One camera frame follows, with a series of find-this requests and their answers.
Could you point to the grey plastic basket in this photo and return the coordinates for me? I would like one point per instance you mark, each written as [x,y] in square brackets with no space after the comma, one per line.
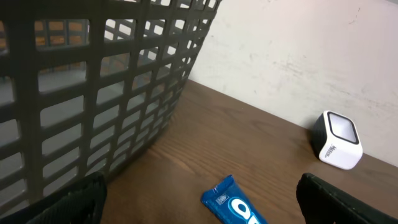
[87,84]

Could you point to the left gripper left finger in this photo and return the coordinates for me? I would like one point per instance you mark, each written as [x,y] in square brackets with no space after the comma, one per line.
[80,202]

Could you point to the blue Oreo pack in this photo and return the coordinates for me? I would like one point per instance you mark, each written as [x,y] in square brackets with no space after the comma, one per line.
[230,204]

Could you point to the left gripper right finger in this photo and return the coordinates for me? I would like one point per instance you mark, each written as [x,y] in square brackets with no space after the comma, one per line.
[323,203]

